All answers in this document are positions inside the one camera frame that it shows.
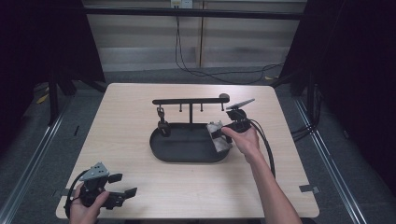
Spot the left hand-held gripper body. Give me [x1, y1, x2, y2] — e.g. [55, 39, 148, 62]
[78, 161, 126, 210]

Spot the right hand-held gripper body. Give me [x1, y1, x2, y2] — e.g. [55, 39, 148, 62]
[225, 98, 257, 134]

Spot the grey key pouch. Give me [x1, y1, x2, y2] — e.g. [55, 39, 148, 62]
[205, 120, 234, 154]

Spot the black key rack with tray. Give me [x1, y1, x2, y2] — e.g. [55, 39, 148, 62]
[148, 92, 232, 163]

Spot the black car key with clip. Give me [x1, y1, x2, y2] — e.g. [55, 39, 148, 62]
[156, 105, 172, 138]

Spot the person's right hand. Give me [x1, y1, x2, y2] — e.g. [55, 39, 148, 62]
[220, 125, 262, 165]

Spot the person's left hand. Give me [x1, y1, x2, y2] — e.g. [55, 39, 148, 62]
[68, 182, 111, 224]

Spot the grey tape strip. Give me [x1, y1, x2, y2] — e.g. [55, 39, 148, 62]
[298, 184, 321, 194]
[52, 188, 76, 198]

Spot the yellow floor tape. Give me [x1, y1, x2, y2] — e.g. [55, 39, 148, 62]
[35, 92, 50, 105]

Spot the dark curtain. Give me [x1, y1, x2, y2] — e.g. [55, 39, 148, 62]
[278, 0, 396, 190]
[0, 0, 106, 153]

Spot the left hand-held gripper cable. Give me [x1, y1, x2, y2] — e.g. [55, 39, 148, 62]
[63, 169, 90, 219]

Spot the hand-held gripper cable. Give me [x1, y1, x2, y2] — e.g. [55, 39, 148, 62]
[247, 118, 277, 179]
[63, 169, 90, 219]

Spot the right hand-held gripper cable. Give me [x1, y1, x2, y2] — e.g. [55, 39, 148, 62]
[247, 118, 277, 179]

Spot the black floor cable bundle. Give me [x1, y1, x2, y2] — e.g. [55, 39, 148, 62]
[290, 87, 324, 143]

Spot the aluminium floor rail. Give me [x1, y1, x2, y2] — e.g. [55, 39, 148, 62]
[293, 98, 371, 224]
[0, 102, 73, 224]

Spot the black stand post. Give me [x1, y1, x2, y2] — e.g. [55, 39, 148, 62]
[305, 70, 316, 126]
[48, 72, 61, 126]

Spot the black hanging power cable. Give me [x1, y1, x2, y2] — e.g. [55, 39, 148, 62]
[174, 15, 286, 86]

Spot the black horizontal frame bar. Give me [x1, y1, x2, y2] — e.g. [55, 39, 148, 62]
[83, 7, 306, 21]

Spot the white wall socket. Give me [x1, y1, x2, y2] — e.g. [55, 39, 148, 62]
[170, 0, 194, 9]

